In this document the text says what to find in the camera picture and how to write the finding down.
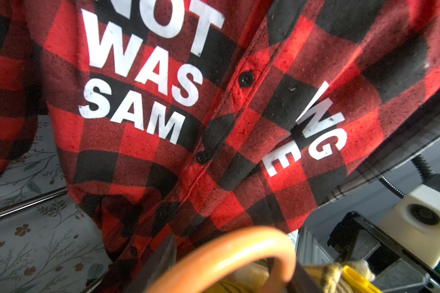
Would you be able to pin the yellow clothespin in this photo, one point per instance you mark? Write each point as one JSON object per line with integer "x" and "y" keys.
{"x": 358, "y": 282}

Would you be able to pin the steel clothes rack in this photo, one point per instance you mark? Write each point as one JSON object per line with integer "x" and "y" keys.
{"x": 23, "y": 206}

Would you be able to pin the floral table mat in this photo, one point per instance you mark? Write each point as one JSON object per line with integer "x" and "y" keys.
{"x": 54, "y": 247}

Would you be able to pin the yellow plaid long-sleeve shirt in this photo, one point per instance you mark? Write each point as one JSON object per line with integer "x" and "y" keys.
{"x": 252, "y": 277}

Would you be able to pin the grey plaid long-sleeve shirt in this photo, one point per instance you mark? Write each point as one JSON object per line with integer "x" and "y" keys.
{"x": 420, "y": 131}

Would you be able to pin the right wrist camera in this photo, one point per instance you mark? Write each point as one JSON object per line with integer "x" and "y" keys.
{"x": 414, "y": 223}

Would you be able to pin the red black plaid shirt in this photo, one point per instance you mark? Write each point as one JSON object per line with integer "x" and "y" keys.
{"x": 196, "y": 118}

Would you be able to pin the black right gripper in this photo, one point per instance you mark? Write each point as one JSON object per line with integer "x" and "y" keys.
{"x": 396, "y": 270}

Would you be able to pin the orange plastic hanger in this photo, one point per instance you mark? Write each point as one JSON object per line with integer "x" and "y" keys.
{"x": 222, "y": 256}

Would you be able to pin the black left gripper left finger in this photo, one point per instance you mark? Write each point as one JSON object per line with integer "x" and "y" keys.
{"x": 160, "y": 262}

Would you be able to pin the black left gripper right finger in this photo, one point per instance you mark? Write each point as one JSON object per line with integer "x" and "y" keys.
{"x": 302, "y": 282}

